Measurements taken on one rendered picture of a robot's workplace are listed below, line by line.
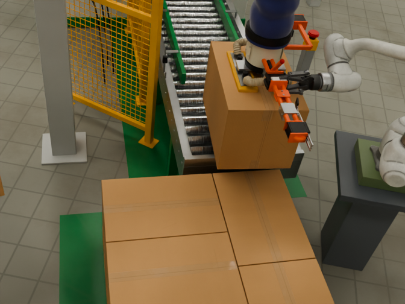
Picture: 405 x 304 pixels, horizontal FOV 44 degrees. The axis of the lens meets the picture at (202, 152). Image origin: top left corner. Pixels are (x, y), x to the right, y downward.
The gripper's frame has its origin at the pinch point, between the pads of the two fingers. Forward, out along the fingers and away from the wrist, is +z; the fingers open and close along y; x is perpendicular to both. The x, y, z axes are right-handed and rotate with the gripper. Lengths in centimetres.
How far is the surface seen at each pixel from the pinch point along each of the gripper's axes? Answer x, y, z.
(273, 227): -34, 65, -2
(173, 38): 126, 55, 26
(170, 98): 65, 60, 36
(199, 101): 69, 66, 16
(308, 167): 55, 120, -69
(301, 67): 67, 39, -46
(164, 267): -51, 65, 55
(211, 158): 11, 59, 21
